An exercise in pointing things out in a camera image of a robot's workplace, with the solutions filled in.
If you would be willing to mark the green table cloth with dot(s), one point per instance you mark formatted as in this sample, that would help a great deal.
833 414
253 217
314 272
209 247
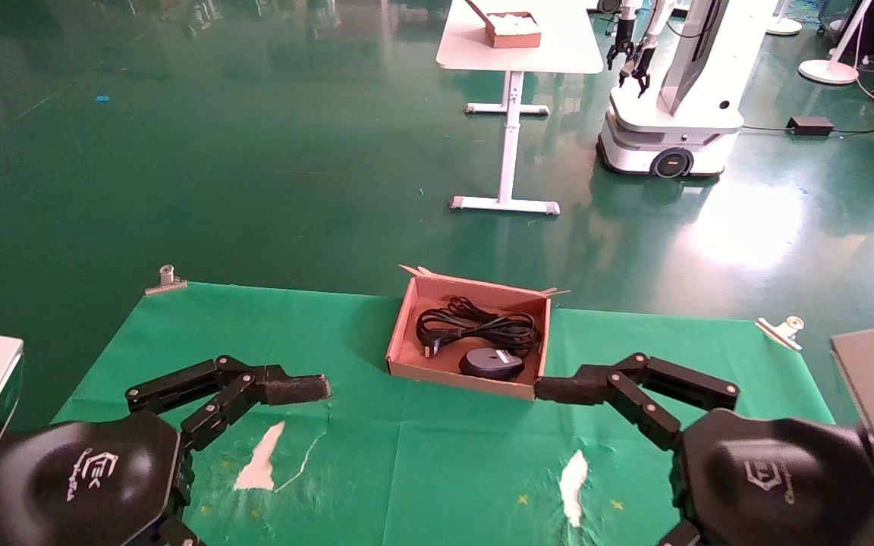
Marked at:
422 462

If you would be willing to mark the white wheeled robot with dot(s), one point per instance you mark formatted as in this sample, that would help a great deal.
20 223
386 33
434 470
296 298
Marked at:
680 114

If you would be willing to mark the open brown cardboard box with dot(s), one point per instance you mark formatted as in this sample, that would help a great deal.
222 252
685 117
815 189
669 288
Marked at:
407 364

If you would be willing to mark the black power adapter brick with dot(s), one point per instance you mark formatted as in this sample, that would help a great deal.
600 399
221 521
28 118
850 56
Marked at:
810 125

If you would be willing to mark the silver binder clip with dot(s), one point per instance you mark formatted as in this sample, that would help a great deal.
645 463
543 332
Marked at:
782 331
166 280

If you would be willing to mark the black computer mouse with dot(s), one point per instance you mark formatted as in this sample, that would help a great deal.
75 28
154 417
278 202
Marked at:
492 364

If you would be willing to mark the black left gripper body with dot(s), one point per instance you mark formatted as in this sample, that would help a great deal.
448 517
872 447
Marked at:
80 478

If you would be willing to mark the small cardboard box white filling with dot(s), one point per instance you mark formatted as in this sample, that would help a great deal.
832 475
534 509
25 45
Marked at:
514 34

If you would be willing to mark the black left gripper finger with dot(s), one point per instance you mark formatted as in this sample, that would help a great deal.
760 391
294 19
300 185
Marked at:
217 413
179 383

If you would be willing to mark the small black robot gripper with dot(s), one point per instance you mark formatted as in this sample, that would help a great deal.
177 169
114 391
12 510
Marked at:
640 72
620 51

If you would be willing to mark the white height-adjustable table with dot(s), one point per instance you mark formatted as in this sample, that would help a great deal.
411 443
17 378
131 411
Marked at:
520 57

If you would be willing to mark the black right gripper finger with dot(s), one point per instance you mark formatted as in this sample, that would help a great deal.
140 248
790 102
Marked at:
646 415
691 383

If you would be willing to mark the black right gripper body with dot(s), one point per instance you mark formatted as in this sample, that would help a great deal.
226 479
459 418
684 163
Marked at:
774 481

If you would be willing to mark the white round stand base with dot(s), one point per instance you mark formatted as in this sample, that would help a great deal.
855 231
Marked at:
828 72
784 26

